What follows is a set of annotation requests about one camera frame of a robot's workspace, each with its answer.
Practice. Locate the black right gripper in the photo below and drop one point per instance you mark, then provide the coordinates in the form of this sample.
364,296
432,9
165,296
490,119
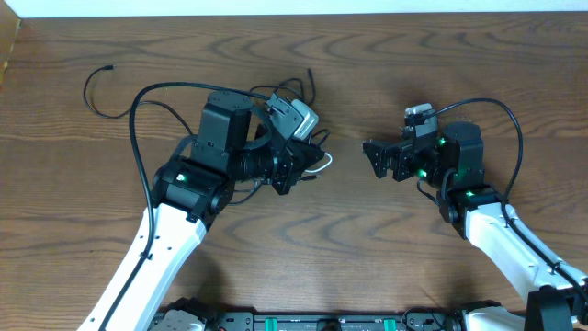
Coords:
401,152

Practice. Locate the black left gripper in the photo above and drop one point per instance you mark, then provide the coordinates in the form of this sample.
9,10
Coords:
288,162

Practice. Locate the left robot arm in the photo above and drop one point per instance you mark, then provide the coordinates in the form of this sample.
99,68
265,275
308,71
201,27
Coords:
237,141

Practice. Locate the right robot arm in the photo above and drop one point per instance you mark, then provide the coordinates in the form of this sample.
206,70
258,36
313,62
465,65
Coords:
451,161

